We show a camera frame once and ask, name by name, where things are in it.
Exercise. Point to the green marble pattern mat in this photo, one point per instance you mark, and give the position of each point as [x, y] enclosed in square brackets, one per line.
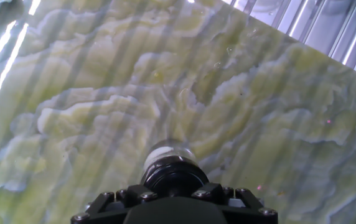
[165, 93]

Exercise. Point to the clear glass jar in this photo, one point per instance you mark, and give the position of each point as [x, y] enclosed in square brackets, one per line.
[168, 151]

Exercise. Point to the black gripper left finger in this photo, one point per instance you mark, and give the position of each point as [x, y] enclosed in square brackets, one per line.
[103, 207]

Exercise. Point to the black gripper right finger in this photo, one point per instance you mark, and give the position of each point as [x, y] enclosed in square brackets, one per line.
[245, 214]

